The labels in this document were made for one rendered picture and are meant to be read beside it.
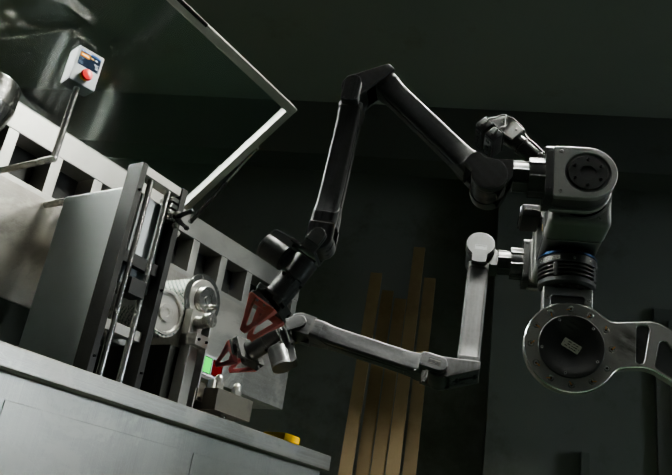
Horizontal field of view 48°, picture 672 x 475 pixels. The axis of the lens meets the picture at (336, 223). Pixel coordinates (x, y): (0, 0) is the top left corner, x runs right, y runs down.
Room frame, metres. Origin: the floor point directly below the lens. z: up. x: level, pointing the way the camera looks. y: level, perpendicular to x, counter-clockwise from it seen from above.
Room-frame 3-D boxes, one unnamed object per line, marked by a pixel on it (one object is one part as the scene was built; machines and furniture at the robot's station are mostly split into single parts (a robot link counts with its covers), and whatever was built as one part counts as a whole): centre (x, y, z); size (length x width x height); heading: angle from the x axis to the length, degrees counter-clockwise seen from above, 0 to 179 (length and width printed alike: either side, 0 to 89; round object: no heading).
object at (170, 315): (2.03, 0.51, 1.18); 0.26 x 0.12 x 0.12; 55
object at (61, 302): (1.88, 0.66, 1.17); 0.34 x 0.05 x 0.54; 55
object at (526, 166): (1.44, -0.40, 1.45); 0.09 x 0.08 x 0.12; 169
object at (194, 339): (2.01, 0.32, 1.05); 0.06 x 0.05 x 0.31; 55
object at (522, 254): (1.93, -0.50, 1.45); 0.09 x 0.08 x 0.12; 169
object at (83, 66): (1.62, 0.68, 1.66); 0.07 x 0.07 x 0.10; 43
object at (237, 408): (2.30, 0.37, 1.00); 0.40 x 0.16 x 0.06; 55
